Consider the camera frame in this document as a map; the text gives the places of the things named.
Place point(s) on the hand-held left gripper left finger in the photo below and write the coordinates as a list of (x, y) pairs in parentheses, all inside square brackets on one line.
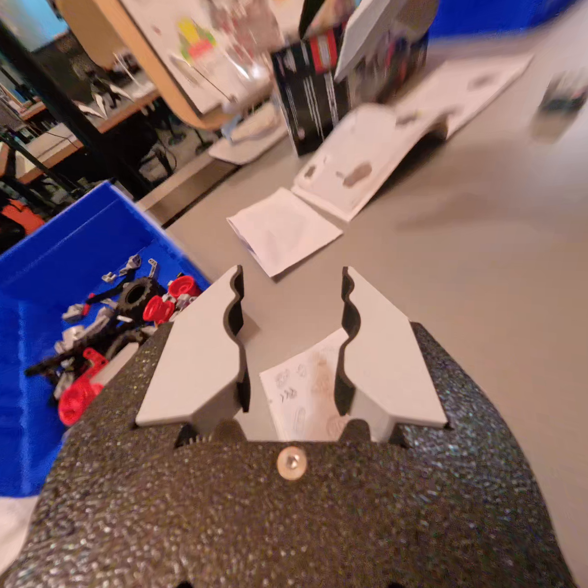
[(193, 363)]

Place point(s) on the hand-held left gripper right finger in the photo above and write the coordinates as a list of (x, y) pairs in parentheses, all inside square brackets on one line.
[(390, 363)]

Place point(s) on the white paper bag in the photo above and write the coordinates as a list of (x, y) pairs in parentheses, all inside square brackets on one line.
[(285, 232)]

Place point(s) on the grey desk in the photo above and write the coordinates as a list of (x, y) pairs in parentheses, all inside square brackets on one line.
[(482, 275)]

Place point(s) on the red toy wheel hub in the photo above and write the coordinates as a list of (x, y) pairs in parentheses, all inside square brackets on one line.
[(158, 310), (76, 404), (183, 285)]

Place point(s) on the black toy tyre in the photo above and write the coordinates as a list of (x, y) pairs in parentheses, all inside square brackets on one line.
[(138, 294)]

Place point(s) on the white sticker sheet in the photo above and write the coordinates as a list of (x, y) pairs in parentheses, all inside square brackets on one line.
[(303, 395)]

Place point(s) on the pile of toy brick parts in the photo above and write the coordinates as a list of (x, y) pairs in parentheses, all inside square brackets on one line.
[(87, 330)]

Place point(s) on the white instruction booklet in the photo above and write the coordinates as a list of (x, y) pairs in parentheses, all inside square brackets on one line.
[(468, 87), (367, 156)]

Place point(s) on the wooden background table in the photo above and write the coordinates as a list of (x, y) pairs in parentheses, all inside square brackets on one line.
[(69, 133)]

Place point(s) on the black toy set box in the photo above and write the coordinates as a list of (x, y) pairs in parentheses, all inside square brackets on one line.
[(312, 101)]

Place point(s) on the round wooden table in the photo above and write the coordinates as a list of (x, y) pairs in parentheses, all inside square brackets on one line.
[(151, 69)]

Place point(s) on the small dark object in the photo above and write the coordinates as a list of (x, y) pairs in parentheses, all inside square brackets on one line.
[(558, 105)]

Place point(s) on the printed paper sign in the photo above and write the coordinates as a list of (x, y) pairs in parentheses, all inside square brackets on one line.
[(206, 46)]

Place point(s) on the black metal post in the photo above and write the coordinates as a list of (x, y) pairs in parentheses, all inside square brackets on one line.
[(50, 87)]

